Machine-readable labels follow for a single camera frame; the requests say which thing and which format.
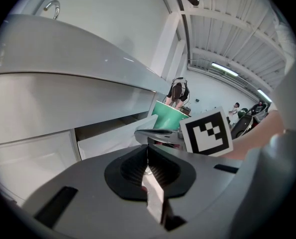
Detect long ceiling light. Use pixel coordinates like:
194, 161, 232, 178
211, 61, 239, 77
257, 88, 274, 102

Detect person's right forearm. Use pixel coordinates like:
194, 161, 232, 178
222, 110, 288, 162

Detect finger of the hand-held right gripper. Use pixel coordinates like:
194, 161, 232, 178
135, 128, 180, 136
134, 132, 183, 144

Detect person's white striped shirt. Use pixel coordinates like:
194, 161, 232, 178
269, 5, 296, 106

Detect chrome faucet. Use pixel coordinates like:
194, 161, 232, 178
43, 0, 61, 21

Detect black rounded case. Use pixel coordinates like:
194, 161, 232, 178
231, 101, 272, 140

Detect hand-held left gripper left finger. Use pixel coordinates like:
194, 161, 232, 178
20, 144, 168, 239

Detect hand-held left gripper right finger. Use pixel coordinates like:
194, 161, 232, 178
147, 144, 246, 239

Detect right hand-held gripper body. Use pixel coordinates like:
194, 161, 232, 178
179, 106, 234, 157

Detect white vanity cabinet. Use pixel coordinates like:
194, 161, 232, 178
0, 72, 163, 209

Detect white drawer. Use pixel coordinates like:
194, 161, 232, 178
74, 111, 159, 162

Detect white ceramic sink basin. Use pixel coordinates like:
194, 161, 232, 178
0, 13, 173, 96

